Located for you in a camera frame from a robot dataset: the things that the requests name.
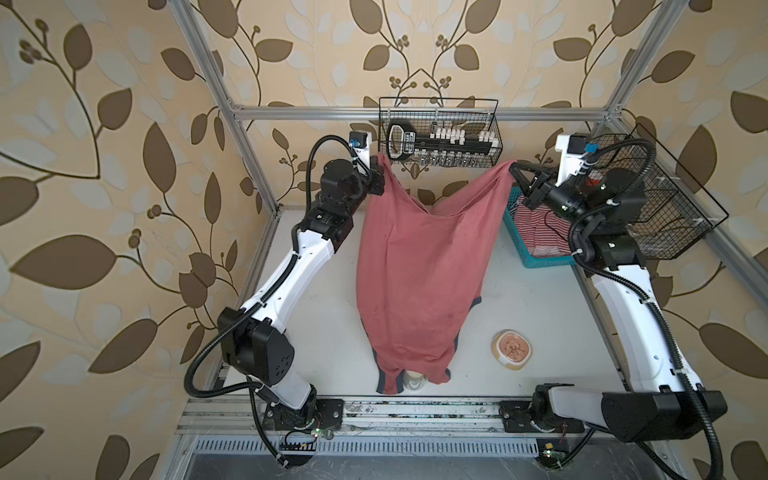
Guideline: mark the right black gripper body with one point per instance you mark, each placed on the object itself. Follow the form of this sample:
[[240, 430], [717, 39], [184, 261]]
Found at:
[[565, 203]]

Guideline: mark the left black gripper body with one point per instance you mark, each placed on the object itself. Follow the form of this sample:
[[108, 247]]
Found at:
[[356, 184]]

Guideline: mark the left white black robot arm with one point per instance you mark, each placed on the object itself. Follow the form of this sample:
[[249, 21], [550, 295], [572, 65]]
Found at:
[[252, 338]]

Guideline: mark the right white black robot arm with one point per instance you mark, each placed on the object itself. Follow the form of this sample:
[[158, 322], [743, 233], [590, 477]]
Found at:
[[666, 399]]

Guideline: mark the striped red white tank top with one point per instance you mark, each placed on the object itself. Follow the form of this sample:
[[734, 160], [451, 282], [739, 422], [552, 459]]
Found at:
[[543, 233]]

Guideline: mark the teal plastic basket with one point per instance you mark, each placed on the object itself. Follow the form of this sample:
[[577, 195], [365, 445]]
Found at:
[[527, 260]]

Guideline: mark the beige round container pink lid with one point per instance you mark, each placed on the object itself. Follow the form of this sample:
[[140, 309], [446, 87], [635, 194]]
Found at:
[[511, 349]]

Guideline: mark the small clear jar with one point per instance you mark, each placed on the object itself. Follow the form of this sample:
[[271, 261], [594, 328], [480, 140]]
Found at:
[[413, 381]]

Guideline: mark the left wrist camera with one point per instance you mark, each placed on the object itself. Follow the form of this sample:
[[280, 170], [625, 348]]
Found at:
[[360, 143]]

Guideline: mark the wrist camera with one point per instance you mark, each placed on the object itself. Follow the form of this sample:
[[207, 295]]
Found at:
[[573, 148], [360, 143]]

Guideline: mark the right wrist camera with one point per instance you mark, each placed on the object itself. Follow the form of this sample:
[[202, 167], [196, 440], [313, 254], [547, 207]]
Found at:
[[573, 148]]

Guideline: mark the black wire basket right wall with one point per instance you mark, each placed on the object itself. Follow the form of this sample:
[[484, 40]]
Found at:
[[646, 192]]

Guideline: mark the black wire basket wall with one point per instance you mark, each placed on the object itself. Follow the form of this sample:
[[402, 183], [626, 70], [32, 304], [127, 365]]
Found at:
[[479, 114], [646, 192]]

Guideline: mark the black wire basket back wall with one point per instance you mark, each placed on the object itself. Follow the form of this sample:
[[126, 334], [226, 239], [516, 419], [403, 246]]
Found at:
[[479, 114]]

